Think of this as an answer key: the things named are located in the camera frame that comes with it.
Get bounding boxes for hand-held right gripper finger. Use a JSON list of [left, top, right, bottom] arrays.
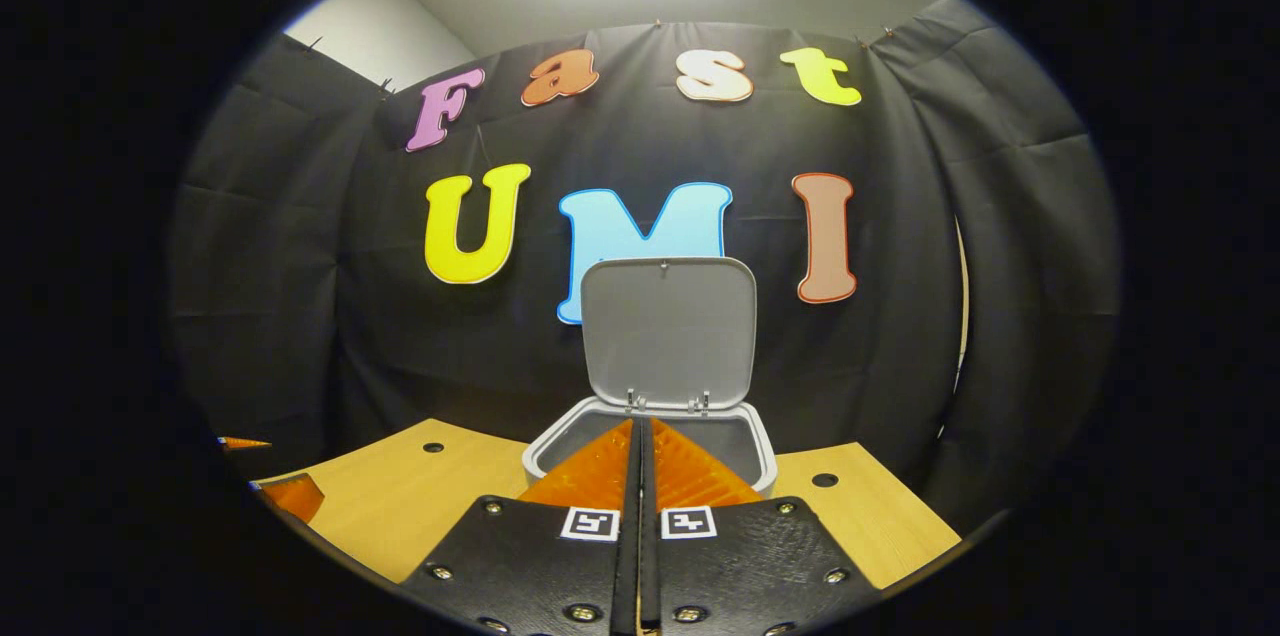
[[640, 418, 881, 636], [400, 418, 641, 636]]

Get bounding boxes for white desktop garbage bin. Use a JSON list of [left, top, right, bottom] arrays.
[[522, 256, 779, 499]]

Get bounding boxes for wooden desktop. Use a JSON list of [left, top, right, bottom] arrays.
[[250, 418, 963, 589]]

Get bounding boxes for black backdrop cloth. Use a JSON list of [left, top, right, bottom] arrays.
[[170, 0, 1121, 517]]

